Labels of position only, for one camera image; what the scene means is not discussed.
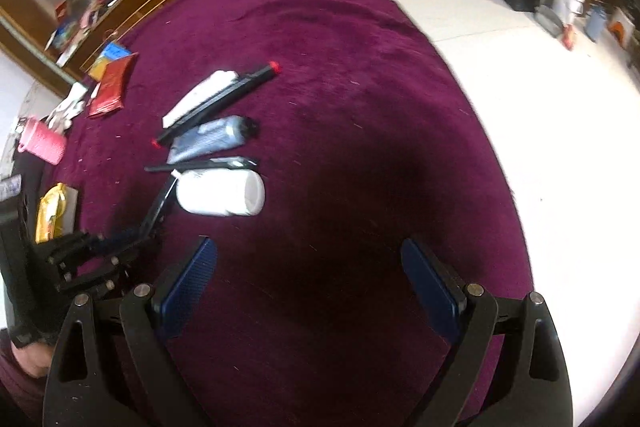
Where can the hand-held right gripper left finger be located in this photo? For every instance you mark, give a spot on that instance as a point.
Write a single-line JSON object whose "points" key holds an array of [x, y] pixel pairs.
{"points": [[192, 279]]}

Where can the purple velvet tablecloth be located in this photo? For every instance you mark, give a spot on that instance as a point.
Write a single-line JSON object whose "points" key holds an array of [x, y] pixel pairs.
{"points": [[325, 82]]}

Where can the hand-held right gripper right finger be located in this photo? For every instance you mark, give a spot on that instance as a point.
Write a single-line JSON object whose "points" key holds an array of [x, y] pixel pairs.
{"points": [[430, 282]]}

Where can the white plastic bottle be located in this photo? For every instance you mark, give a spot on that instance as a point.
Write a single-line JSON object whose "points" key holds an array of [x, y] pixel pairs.
{"points": [[220, 193]]}

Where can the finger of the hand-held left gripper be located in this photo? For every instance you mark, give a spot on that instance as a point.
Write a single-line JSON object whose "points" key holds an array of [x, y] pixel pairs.
{"points": [[107, 277], [117, 242]]}

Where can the blue packet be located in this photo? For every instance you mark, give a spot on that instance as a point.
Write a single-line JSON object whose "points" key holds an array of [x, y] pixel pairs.
{"points": [[114, 52]]}

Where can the yellow cardboard box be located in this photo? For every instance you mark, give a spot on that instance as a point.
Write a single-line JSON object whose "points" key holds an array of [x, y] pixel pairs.
{"points": [[96, 69]]}

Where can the blue bin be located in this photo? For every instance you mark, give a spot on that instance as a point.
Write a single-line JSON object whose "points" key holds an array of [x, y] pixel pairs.
{"points": [[596, 24]]}

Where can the thin black pen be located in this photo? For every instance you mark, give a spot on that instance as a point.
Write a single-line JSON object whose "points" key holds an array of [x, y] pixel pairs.
{"points": [[200, 164]]}

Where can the blue tube black cap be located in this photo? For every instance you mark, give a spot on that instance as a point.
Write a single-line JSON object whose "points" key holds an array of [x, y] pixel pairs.
{"points": [[212, 138]]}

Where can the red foil packet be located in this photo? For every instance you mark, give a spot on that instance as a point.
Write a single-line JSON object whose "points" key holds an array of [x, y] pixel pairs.
{"points": [[112, 84]]}

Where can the wooden counter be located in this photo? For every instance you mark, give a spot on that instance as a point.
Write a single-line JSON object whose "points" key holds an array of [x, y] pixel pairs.
{"points": [[125, 2]]}

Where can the yellow and white packet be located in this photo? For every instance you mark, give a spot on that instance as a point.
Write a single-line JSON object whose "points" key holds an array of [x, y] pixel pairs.
{"points": [[52, 209]]}

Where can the pink ribbed cup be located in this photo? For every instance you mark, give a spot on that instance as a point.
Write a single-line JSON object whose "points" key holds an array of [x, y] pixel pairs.
{"points": [[44, 142]]}

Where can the black marker red cap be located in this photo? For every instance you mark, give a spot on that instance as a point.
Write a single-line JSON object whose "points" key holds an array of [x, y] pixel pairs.
{"points": [[225, 97]]}

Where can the grey dustpan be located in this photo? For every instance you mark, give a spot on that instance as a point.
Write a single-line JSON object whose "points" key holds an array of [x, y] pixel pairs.
{"points": [[549, 21]]}

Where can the person's left forearm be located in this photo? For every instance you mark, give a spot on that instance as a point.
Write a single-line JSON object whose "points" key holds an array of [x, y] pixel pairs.
{"points": [[17, 399]]}

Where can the white paper package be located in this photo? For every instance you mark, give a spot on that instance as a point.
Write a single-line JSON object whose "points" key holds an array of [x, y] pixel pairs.
{"points": [[67, 107]]}

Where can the person's left hand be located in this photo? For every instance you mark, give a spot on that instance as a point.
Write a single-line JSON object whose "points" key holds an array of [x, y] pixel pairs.
{"points": [[31, 359]]}

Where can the white tube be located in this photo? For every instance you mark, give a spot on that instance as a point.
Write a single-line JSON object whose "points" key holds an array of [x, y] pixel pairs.
{"points": [[197, 99]]}

